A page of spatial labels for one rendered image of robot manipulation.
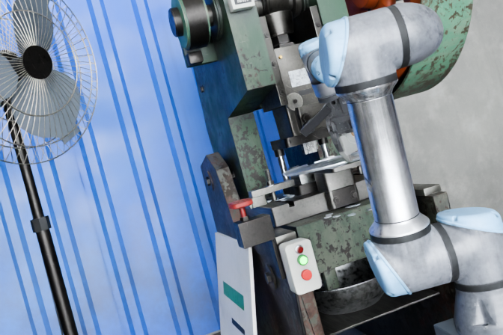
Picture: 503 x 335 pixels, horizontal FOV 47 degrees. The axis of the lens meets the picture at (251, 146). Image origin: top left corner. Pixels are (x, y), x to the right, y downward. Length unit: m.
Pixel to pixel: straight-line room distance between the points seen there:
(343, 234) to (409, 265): 0.60
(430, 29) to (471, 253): 0.42
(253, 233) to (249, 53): 0.54
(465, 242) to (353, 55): 0.41
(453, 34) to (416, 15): 0.78
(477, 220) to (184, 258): 2.02
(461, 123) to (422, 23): 2.59
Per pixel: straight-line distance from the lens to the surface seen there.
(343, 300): 1.84
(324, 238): 1.68
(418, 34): 1.07
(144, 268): 2.94
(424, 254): 1.13
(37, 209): 1.90
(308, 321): 1.63
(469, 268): 1.17
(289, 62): 1.84
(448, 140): 3.58
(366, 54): 1.04
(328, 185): 1.74
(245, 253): 1.91
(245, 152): 2.02
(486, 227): 1.16
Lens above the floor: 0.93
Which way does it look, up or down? 1 degrees down
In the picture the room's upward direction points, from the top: 15 degrees counter-clockwise
